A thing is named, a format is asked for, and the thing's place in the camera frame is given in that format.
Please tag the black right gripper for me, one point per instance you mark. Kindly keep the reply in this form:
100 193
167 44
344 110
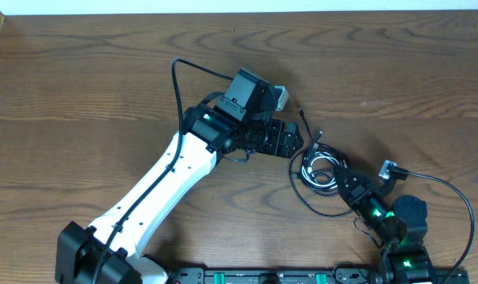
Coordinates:
360 189

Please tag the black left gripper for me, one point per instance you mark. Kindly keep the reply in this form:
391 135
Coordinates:
281 139

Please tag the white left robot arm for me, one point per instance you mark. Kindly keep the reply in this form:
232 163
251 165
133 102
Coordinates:
111 248

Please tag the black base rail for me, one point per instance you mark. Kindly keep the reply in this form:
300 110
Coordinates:
341 274

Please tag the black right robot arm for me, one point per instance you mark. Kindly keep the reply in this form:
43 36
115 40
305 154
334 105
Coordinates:
401 226

